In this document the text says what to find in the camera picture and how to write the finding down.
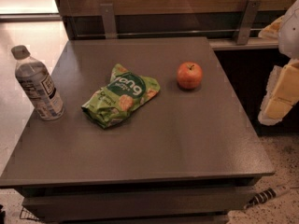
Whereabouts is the clear plastic water bottle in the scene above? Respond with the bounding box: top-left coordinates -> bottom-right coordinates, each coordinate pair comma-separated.
11,45 -> 64,120

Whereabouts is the red apple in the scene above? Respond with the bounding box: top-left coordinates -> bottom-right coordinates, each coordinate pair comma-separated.
177,62 -> 203,90

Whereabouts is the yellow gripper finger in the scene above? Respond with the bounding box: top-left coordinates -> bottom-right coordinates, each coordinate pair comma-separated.
258,16 -> 283,39
258,59 -> 299,126

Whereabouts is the right metal bracket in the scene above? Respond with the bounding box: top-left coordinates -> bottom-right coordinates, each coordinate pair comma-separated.
234,0 -> 262,46

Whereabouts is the metal bracket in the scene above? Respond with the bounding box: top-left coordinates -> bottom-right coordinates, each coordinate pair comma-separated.
234,0 -> 262,46
100,3 -> 118,39

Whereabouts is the metal rail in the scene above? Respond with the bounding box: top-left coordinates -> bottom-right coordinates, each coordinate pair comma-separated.
74,28 -> 262,40

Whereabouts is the green snack bag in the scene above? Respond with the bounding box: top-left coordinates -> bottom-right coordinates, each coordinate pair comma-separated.
81,63 -> 160,129

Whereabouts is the black white striped cable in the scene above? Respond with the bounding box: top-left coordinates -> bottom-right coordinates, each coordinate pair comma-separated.
243,184 -> 292,210

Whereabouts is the left metal bracket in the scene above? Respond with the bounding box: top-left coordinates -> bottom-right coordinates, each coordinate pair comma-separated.
100,3 -> 118,39

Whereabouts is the grey table drawer unit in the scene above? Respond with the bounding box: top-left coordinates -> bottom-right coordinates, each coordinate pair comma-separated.
22,179 -> 255,224

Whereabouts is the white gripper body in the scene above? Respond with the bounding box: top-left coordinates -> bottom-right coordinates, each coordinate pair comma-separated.
278,0 -> 299,59

